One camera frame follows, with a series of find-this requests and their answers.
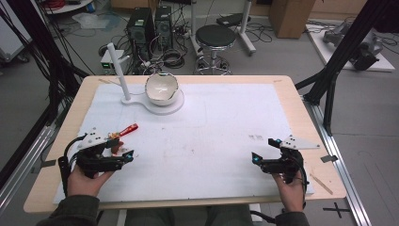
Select black metal frame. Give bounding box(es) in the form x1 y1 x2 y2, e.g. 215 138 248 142
295 0 399 137

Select thin wooden stick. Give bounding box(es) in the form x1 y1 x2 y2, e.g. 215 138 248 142
309 172 334 196

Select black computer tower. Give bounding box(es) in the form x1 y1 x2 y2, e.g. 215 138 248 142
126 7 157 62
153 5 174 51

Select brown cardboard box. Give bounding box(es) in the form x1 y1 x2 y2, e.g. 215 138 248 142
268 0 317 40

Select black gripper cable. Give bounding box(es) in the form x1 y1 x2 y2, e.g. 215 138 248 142
249 156 311 224
57 134 88 198

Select white box with green light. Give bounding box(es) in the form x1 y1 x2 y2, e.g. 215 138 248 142
100 49 125 76

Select black round stool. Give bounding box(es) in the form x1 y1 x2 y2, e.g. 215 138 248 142
194 24 237 76

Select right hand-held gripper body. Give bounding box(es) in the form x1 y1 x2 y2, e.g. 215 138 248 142
259 135 321 185

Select person's right hand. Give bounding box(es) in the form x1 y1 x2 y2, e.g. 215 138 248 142
272 172 306 214

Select person's legs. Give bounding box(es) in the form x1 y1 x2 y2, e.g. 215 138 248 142
124 205 254 226

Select person's left hand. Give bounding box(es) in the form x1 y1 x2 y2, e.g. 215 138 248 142
67 164 115 198

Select black frame with cables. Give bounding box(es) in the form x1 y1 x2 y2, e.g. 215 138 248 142
0 0 92 189

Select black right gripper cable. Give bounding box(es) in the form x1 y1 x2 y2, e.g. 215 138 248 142
249 156 311 224

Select white chipped bowl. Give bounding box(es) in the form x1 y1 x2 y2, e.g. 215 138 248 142
144 72 181 107

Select white table mat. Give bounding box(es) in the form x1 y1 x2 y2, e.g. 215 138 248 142
52 82 315 205

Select red marker pen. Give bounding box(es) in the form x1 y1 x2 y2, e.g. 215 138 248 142
107 122 139 155

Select tangle of black floor cables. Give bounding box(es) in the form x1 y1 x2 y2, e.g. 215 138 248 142
97 18 197 75

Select white hook stand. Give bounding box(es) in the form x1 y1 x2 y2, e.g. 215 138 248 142
105 42 185 116

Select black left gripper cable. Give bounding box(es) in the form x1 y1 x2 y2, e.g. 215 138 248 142
57 134 88 198

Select aluminium rail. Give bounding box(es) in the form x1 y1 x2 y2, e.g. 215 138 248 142
301 94 374 226
0 124 58 216

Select light wooden table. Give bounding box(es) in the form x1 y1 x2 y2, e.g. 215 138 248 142
23 74 348 215

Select white board with grey machine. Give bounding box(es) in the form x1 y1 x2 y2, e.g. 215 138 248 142
305 22 396 73

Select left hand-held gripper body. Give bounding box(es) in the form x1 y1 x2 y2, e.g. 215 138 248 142
75 127 126 180

